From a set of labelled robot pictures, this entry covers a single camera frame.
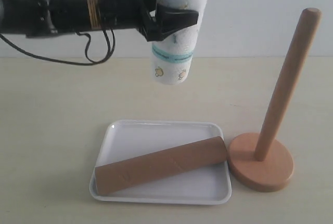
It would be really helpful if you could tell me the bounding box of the wooden paper towel holder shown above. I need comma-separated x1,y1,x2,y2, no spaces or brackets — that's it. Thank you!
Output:
228,7,322,192

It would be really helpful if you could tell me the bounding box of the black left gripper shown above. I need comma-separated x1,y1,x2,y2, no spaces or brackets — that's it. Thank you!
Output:
98,0,199,42

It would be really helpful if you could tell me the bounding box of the brown cardboard tube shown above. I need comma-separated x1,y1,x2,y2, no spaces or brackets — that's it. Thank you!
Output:
94,136,227,196

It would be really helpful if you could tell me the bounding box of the printed white paper towel roll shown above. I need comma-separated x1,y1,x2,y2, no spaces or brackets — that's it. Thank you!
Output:
151,0,207,85

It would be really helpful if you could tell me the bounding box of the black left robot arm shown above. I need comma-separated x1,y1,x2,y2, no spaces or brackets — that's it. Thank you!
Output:
1,0,199,42

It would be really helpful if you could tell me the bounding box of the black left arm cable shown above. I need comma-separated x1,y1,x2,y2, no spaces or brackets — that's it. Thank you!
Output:
0,23,117,67

